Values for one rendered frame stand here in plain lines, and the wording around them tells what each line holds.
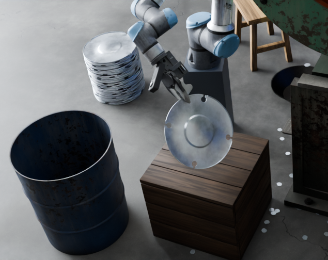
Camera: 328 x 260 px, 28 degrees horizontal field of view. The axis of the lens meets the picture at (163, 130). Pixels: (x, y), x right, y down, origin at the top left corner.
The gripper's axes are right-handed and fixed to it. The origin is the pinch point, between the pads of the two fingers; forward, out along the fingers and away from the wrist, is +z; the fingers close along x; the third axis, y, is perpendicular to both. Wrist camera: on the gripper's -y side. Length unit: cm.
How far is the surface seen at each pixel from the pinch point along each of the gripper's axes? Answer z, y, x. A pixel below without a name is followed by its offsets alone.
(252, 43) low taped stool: 0, 92, 60
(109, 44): -46, 40, 91
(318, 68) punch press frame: 21, 39, -27
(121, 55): -37, 36, 82
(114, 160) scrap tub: 1.3, -26.0, 29.1
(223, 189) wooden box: 34.9, -10.6, -0.2
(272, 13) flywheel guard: -7, 9, -59
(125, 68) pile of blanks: -30, 35, 84
